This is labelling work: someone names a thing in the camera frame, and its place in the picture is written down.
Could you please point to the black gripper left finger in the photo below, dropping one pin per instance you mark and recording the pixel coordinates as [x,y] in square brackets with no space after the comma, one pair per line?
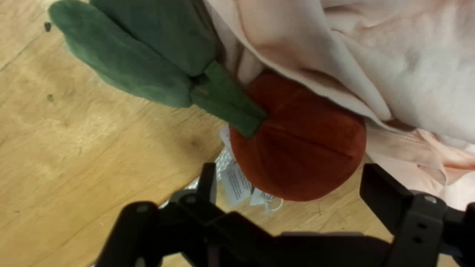
[134,231]

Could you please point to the plush red radish green leaves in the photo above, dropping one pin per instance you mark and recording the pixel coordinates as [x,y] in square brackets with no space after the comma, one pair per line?
[302,142]

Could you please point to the peach t-shirt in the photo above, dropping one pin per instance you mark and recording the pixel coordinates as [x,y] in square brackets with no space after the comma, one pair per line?
[396,53]

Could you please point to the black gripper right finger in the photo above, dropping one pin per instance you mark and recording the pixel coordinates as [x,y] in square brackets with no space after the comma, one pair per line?
[421,231]

